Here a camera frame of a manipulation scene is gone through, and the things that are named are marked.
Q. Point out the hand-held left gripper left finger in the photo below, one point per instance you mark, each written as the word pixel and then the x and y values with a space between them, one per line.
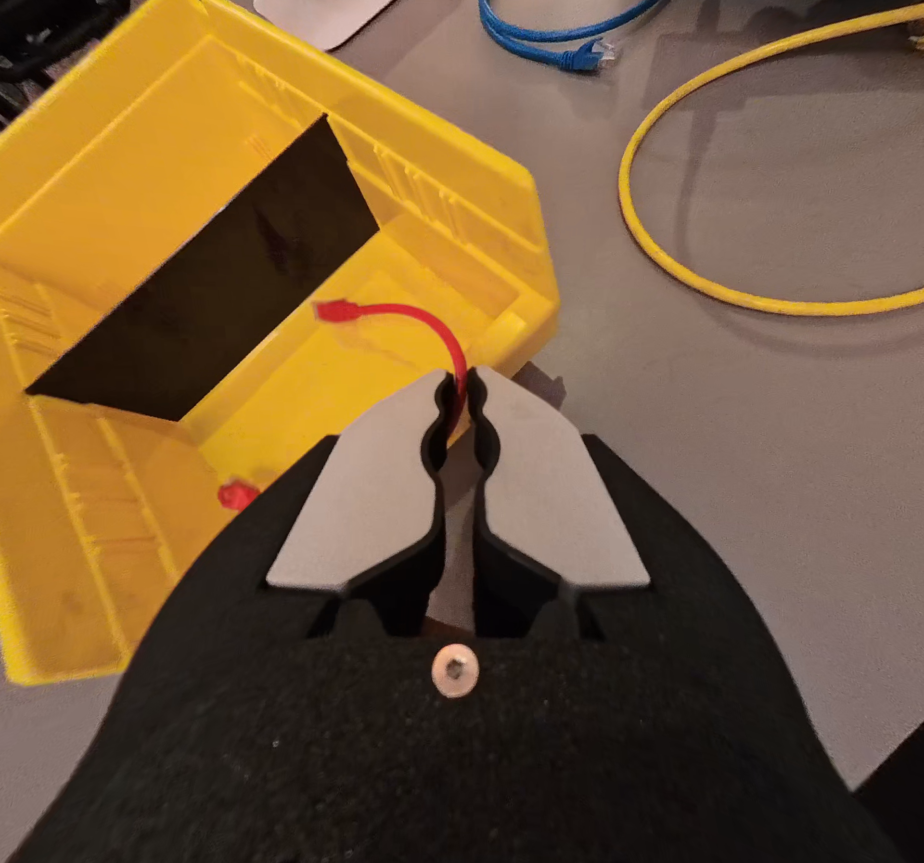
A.
pixel 361 502

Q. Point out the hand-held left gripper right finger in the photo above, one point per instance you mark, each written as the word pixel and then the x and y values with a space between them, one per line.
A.
pixel 556 502

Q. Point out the yellow plastic bin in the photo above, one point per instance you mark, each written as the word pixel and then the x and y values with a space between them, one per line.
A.
pixel 144 155

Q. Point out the black bin divider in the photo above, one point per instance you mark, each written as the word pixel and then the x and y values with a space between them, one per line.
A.
pixel 216 300

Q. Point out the black office chair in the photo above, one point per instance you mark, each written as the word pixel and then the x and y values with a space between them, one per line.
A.
pixel 50 4

